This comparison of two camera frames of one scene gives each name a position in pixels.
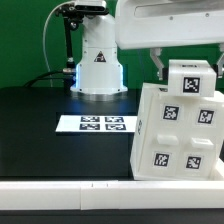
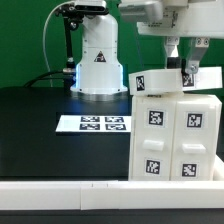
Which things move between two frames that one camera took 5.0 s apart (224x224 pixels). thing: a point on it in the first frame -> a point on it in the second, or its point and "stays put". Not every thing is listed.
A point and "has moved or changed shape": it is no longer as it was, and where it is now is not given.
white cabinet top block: x=191 y=78 has moved or changed shape
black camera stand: x=73 y=14 stays put
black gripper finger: x=155 y=54 -> x=172 y=47
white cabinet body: x=176 y=138 has moved or changed shape
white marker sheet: x=97 y=124 stays put
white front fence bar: x=97 y=195 stays put
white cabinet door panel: x=200 y=136 has moved or changed shape
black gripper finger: x=219 y=67 -> x=201 y=44
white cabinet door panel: x=161 y=147 has moved or changed shape
